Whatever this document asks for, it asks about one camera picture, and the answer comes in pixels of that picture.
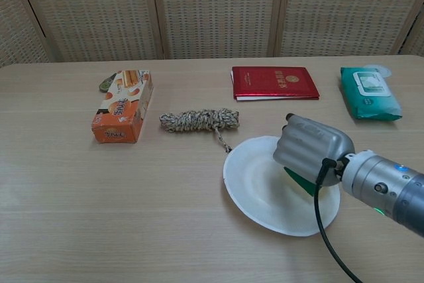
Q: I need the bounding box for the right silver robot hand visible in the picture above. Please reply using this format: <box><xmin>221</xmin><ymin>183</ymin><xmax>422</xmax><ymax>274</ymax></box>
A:
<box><xmin>272</xmin><ymin>113</ymin><xmax>356</xmax><ymax>187</ymax></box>

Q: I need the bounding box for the yellow green sponge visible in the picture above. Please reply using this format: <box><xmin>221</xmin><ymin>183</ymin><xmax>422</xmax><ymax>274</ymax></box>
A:
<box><xmin>284</xmin><ymin>166</ymin><xmax>318</xmax><ymax>197</ymax></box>

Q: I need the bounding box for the white paper plate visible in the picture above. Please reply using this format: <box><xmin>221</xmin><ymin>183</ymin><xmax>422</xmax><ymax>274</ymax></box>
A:
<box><xmin>223</xmin><ymin>135</ymin><xmax>341</xmax><ymax>238</ymax></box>

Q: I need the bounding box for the red certificate book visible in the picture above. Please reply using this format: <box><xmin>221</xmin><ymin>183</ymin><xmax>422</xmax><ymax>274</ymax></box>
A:
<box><xmin>231</xmin><ymin>66</ymin><xmax>321</xmax><ymax>101</ymax></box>

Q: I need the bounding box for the green wet wipes pack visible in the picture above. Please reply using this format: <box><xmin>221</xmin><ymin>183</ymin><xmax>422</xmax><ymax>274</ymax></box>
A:
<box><xmin>340</xmin><ymin>66</ymin><xmax>403</xmax><ymax>121</ymax></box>

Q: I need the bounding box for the white round table grommet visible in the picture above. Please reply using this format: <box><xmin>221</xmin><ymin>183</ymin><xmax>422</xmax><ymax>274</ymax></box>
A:
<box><xmin>363</xmin><ymin>64</ymin><xmax>393</xmax><ymax>78</ymax></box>

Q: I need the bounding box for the woven folding screen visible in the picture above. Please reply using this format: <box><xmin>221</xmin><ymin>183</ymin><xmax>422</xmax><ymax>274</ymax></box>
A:
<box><xmin>0</xmin><ymin>0</ymin><xmax>424</xmax><ymax>68</ymax></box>

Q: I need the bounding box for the orange snack box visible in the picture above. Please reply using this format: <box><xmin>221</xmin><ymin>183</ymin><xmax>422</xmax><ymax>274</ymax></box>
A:
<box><xmin>91</xmin><ymin>70</ymin><xmax>155</xmax><ymax>144</ymax></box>

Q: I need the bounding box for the green correction tape dispenser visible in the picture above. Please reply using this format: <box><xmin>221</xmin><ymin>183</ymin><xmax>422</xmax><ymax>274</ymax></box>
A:
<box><xmin>97</xmin><ymin>73</ymin><xmax>118</xmax><ymax>93</ymax></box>

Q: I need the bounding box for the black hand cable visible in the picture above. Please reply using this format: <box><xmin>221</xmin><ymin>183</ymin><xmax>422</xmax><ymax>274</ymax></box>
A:
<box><xmin>313</xmin><ymin>157</ymin><xmax>365</xmax><ymax>283</ymax></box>

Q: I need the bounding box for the braided rope bundle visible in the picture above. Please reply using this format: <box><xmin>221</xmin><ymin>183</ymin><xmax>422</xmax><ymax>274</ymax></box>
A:
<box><xmin>159</xmin><ymin>107</ymin><xmax>240</xmax><ymax>155</ymax></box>

